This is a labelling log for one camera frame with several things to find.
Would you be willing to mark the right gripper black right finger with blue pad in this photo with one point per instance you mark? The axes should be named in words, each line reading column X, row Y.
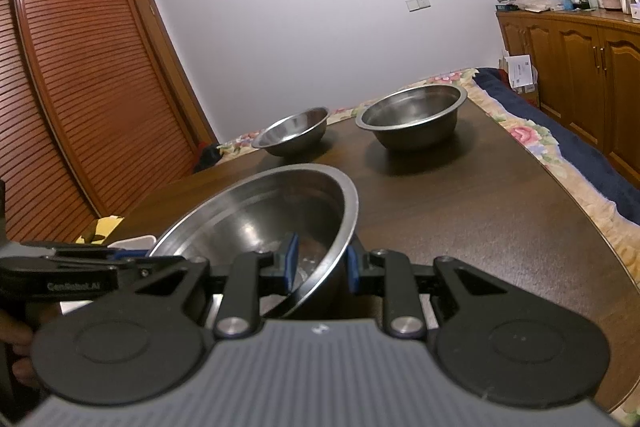
column 491, row 338

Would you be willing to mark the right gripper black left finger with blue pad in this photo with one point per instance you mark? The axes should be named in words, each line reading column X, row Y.
column 141, row 341

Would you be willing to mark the floral square plate front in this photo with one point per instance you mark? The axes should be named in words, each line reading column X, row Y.
column 135, row 247

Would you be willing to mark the large stainless steel bowl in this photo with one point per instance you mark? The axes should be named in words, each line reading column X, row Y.
column 318, row 203

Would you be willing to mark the medium steel bowl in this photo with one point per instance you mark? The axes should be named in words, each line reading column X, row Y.
column 414, row 117

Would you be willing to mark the small steel bowl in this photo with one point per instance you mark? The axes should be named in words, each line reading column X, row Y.
column 292, row 135

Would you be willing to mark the person's left hand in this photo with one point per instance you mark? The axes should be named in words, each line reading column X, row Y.
column 19, row 338

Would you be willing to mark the wooden louvered wardrobe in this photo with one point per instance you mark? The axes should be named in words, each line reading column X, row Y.
column 96, row 113

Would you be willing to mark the white paper box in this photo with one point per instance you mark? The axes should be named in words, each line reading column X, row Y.
column 520, row 72

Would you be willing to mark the wooden sideboard cabinet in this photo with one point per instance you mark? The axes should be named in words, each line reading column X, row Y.
column 588, row 76

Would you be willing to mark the white wall switch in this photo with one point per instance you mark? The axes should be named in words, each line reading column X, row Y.
column 417, row 5

